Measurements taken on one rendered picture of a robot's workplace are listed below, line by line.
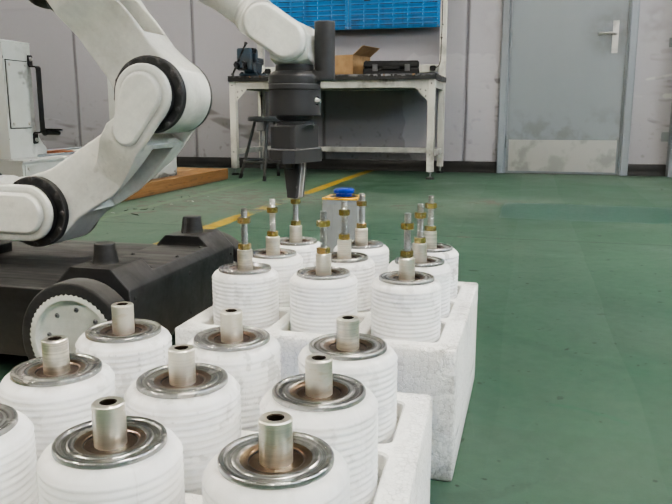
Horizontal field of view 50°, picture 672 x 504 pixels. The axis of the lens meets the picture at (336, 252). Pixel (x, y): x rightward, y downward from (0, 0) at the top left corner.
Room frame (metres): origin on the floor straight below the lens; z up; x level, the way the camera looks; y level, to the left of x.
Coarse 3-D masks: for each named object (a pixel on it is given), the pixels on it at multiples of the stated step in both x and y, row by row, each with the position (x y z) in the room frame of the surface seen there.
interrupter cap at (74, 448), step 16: (128, 416) 0.49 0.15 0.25; (64, 432) 0.47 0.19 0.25; (80, 432) 0.47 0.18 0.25; (128, 432) 0.48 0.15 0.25; (144, 432) 0.47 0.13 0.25; (160, 432) 0.47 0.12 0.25; (64, 448) 0.45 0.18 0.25; (80, 448) 0.45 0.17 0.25; (128, 448) 0.45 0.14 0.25; (144, 448) 0.45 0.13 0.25; (160, 448) 0.45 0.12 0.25; (64, 464) 0.43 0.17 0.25; (80, 464) 0.42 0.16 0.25; (96, 464) 0.42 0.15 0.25; (112, 464) 0.42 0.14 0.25; (128, 464) 0.43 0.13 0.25
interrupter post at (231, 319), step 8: (224, 312) 0.68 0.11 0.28; (232, 312) 0.68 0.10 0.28; (240, 312) 0.69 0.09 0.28; (224, 320) 0.68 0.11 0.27; (232, 320) 0.68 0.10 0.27; (240, 320) 0.69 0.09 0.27; (224, 328) 0.68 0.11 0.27; (232, 328) 0.68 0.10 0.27; (240, 328) 0.68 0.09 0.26; (224, 336) 0.68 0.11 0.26; (232, 336) 0.68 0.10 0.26; (240, 336) 0.68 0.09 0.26
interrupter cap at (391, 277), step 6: (384, 276) 0.96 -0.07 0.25; (390, 276) 0.97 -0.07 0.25; (396, 276) 0.97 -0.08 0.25; (420, 276) 0.97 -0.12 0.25; (426, 276) 0.96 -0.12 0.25; (432, 276) 0.96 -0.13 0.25; (384, 282) 0.94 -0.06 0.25; (390, 282) 0.93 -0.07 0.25; (396, 282) 0.93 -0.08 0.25; (402, 282) 0.92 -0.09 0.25; (408, 282) 0.92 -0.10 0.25; (414, 282) 0.92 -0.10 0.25; (420, 282) 0.93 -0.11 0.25; (426, 282) 0.93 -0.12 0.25
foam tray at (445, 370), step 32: (192, 320) 1.00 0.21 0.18; (288, 320) 1.00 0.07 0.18; (448, 320) 1.00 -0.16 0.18; (288, 352) 0.92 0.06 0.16; (416, 352) 0.88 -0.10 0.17; (448, 352) 0.87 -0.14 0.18; (416, 384) 0.88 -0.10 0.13; (448, 384) 0.87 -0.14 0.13; (448, 416) 0.87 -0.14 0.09; (448, 448) 0.87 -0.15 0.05; (448, 480) 0.87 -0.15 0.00
